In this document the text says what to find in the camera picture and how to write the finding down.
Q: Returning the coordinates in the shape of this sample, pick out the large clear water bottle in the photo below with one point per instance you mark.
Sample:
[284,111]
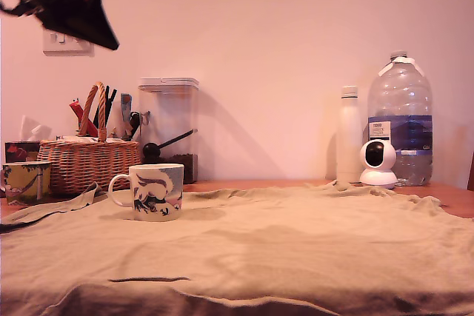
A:
[401,97]

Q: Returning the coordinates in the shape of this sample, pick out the clear coffee storage container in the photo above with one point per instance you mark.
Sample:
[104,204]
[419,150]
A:
[170,109]

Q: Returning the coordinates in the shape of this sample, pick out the black kitchen utensil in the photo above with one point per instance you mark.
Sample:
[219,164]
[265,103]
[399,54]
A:
[109,105]

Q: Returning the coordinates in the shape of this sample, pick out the paper packets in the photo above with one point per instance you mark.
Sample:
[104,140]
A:
[81,138]

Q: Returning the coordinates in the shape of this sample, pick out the green yellow cartoon mug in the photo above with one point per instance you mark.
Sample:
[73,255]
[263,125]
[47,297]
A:
[26,183]

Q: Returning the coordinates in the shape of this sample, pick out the small white round camera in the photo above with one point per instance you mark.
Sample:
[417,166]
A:
[377,166]

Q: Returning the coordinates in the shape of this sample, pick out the white mug with blue print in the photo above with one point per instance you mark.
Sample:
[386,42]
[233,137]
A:
[155,194]

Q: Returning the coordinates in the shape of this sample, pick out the red kitchen utensil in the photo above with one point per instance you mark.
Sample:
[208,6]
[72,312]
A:
[77,110]

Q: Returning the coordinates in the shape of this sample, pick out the white insulated bottle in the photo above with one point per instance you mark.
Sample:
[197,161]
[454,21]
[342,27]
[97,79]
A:
[349,134]

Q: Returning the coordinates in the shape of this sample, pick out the dark floral tissue box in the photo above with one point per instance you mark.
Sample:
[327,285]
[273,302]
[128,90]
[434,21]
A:
[20,151]

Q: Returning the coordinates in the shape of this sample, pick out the blue and orange kitchen tool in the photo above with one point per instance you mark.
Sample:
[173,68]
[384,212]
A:
[126,105]

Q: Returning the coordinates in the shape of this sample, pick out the black coffee scoop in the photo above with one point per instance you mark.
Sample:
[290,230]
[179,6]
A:
[152,151]

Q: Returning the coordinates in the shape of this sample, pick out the white wall socket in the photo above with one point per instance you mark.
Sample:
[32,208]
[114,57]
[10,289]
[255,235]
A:
[66,47]

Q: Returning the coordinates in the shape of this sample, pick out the beige cloth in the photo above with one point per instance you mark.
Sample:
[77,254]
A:
[259,238]

